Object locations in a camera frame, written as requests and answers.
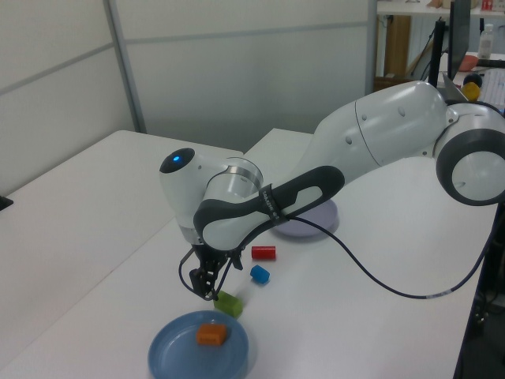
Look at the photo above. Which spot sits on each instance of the purple plate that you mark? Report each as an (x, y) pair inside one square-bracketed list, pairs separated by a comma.
[(315, 221)]

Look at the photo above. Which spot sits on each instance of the blue plate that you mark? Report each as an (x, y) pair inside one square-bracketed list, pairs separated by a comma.
[(177, 347)]

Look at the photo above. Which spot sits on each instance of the brown wooden cabinet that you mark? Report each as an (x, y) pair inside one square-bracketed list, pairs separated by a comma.
[(397, 43)]

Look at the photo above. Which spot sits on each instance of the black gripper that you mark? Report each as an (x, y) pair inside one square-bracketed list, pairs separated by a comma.
[(211, 258)]

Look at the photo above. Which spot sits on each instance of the blue block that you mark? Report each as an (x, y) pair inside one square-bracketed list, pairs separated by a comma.
[(259, 273)]

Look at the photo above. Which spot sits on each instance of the black monitor stand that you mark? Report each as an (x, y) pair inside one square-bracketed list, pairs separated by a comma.
[(438, 51)]

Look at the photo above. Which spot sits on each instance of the yellow ball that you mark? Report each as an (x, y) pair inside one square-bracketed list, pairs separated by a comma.
[(472, 92)]

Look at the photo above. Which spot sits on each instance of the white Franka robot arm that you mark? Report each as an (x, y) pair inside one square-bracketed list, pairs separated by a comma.
[(394, 126)]

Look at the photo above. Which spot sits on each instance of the red cylinder block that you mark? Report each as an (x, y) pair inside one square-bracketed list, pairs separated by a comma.
[(263, 252)]

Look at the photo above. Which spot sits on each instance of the orange block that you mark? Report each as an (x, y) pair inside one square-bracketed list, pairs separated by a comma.
[(211, 335)]

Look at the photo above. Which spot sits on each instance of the clear plastic bottle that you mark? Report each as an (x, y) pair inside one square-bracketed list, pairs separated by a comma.
[(485, 43)]

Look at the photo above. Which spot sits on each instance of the dark table side frame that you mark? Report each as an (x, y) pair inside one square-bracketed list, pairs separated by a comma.
[(493, 268)]

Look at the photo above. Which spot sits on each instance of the black clamp base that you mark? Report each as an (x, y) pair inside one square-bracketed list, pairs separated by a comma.
[(5, 202)]

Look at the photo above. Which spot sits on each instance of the small red box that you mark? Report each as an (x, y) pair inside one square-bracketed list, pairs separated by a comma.
[(488, 4)]

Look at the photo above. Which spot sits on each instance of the black monitor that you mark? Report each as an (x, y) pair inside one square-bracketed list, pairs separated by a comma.
[(459, 35)]

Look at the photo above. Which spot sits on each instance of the black ball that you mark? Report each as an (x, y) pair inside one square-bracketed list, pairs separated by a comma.
[(473, 78)]

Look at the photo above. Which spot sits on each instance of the green block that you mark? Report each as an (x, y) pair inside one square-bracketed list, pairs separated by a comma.
[(230, 305)]

